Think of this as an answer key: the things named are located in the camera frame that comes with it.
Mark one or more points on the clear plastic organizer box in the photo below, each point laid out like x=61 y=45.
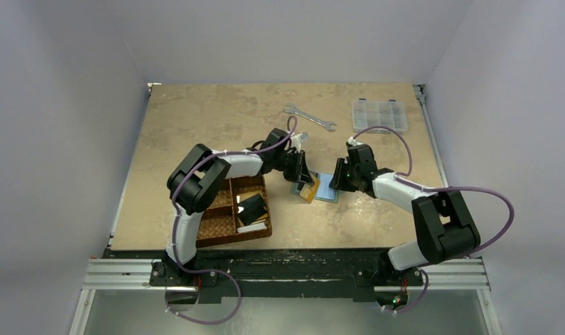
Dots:
x=387 y=113

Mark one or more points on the silver open-end wrench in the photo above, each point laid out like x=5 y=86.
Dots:
x=290 y=108

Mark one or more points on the teal leather card holder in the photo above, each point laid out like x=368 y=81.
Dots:
x=324 y=192

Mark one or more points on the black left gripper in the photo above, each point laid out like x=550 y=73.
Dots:
x=304 y=175

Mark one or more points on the black card in basket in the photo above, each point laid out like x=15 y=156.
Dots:
x=251 y=208

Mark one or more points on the aluminium frame rail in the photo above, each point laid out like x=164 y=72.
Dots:
x=115 y=274

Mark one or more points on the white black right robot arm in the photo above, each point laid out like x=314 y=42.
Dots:
x=443 y=224

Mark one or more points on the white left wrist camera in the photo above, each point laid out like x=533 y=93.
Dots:
x=297 y=140

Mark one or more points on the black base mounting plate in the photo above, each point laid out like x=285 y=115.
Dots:
x=352 y=273

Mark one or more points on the gold card with stripe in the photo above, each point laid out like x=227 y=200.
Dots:
x=308 y=191

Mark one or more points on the brown woven divided basket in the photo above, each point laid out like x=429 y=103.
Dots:
x=219 y=223

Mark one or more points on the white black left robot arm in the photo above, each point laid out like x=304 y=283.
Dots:
x=195 y=182

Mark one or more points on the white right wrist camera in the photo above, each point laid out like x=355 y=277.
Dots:
x=351 y=143

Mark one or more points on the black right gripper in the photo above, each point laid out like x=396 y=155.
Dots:
x=346 y=177

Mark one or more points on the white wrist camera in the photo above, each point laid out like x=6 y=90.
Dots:
x=297 y=140
x=351 y=143

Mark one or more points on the stack of cards in basket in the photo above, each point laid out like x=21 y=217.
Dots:
x=252 y=227

